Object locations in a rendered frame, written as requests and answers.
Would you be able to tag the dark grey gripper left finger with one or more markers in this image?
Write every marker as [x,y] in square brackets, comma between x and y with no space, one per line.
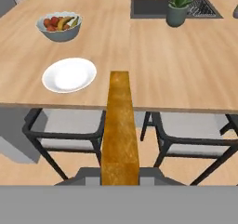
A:
[87,177]

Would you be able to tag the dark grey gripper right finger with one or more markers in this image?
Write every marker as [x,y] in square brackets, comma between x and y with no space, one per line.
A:
[152,176]

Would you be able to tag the white round plate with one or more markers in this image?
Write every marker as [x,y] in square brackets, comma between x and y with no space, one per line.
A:
[69,75]

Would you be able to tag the black stool with grey seat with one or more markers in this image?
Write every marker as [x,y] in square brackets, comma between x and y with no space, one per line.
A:
[192,134]
[65,131]

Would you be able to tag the grey bowl of fruit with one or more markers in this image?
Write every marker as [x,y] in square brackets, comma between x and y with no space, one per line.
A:
[59,26]

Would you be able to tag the dark grey sink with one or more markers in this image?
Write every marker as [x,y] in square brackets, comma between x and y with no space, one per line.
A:
[148,7]

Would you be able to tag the green plant in grey pot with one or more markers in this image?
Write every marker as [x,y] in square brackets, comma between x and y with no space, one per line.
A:
[179,7]

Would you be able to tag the dark grey round object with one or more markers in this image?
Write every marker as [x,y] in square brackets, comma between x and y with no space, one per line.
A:
[235,13]

